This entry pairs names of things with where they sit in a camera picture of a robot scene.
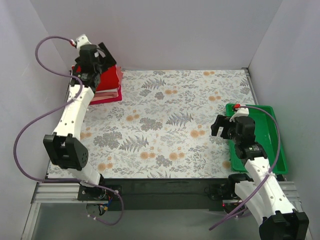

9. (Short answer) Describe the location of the red t shirt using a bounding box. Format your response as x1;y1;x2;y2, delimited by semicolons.
70;65;120;94

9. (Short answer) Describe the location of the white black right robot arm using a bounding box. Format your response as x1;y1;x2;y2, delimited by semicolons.
211;115;309;240

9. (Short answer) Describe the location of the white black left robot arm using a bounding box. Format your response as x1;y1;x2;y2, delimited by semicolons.
43;42;117;200

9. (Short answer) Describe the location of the green plastic tray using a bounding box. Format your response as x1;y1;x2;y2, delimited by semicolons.
229;109;288;175

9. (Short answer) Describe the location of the folded white t shirt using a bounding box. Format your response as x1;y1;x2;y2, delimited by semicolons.
96;87;119;93

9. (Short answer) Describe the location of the floral patterned table cloth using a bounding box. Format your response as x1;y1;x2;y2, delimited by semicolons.
47;69;259;179

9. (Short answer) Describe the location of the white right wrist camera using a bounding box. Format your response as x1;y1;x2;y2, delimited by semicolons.
229;103;249;122

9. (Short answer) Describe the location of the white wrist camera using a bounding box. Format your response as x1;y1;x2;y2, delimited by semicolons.
229;103;249;122
70;34;92;50

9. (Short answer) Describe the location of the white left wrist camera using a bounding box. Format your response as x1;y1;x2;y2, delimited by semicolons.
70;34;92;50

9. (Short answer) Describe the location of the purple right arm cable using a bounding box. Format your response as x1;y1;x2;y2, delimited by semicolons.
208;104;281;231

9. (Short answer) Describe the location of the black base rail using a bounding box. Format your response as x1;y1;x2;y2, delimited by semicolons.
77;177;256;211

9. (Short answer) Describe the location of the aluminium frame rail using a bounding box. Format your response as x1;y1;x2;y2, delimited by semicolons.
21;181;86;240

